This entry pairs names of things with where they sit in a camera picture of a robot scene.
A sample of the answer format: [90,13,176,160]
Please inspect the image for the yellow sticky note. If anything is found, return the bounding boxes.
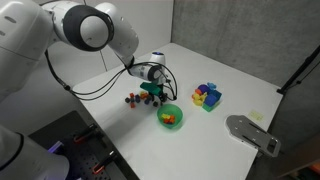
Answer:
[249,110,263,121]

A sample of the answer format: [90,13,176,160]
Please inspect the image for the orange block on table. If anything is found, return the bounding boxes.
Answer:
[140,93,148,99]

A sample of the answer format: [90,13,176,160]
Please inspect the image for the green plastic bowl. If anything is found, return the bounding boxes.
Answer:
[157,104,183,129]

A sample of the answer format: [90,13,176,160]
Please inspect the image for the blue block on table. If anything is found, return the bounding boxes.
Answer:
[144,99,151,105]

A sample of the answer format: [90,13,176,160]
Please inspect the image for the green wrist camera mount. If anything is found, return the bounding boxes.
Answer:
[140,82,162,95]

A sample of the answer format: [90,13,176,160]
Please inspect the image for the black tripod leg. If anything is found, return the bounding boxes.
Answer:
[277,45,320,95]

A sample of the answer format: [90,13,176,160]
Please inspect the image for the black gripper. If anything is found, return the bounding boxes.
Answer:
[147,85,167,102]

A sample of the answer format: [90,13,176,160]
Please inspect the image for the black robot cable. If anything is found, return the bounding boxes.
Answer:
[44,49,179,102]

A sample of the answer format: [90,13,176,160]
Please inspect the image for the black orange clamp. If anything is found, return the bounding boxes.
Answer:
[92,151,116,174]
[73,124,97,144]

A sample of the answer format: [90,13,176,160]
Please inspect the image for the dark grey block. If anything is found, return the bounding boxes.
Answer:
[125,97,130,103]

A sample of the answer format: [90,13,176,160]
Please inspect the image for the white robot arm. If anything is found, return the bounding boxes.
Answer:
[0,0,166,180]

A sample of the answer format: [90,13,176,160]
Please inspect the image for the black perforated base board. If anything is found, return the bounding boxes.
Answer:
[30,111,139,180]

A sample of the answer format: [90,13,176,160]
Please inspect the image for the black orange clamp front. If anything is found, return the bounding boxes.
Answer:
[92,151,116,174]

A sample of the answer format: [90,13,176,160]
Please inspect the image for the black orange clamp rear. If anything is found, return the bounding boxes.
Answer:
[73,124,97,144]

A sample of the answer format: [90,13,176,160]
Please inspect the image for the green box of toys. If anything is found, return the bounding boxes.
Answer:
[192,82,222,112]

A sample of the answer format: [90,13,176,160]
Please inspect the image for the grey metal mounting plate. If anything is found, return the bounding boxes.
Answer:
[225,115,281,157]

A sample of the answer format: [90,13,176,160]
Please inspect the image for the blocks inside bowl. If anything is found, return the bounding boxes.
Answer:
[162,114,175,124]

